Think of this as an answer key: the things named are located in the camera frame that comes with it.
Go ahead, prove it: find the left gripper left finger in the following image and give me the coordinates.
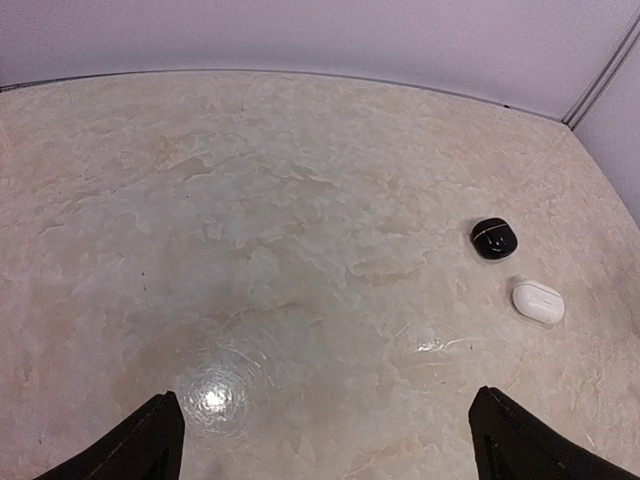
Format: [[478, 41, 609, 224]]
[[40, 391, 184, 480]]

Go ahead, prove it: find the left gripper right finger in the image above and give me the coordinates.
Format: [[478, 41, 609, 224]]
[[468, 386, 636, 480]]

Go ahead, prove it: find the white earbud charging case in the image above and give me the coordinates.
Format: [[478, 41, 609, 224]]
[[511, 280, 566, 326]]

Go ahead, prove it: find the black earbud charging case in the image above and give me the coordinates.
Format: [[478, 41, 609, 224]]
[[470, 217, 518, 260]]

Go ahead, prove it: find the right aluminium frame post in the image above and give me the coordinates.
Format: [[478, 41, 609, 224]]
[[561, 10, 639, 131]]

